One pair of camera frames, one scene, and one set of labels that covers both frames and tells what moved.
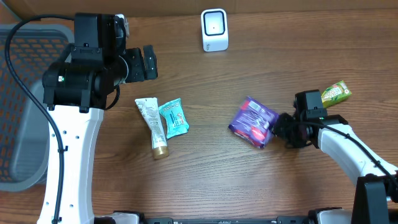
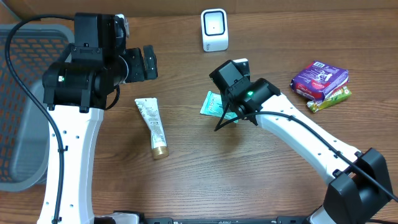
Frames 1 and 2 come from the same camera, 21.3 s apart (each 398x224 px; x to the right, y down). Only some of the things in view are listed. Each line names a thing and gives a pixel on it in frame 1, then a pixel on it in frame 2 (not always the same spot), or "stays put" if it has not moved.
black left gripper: x=138 y=74 stays put
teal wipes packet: x=176 y=121 → x=214 y=106
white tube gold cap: x=150 y=109 stays put
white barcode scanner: x=214 y=29 stays put
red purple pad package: x=254 y=122 → x=317 y=78
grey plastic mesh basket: x=23 y=129 stays put
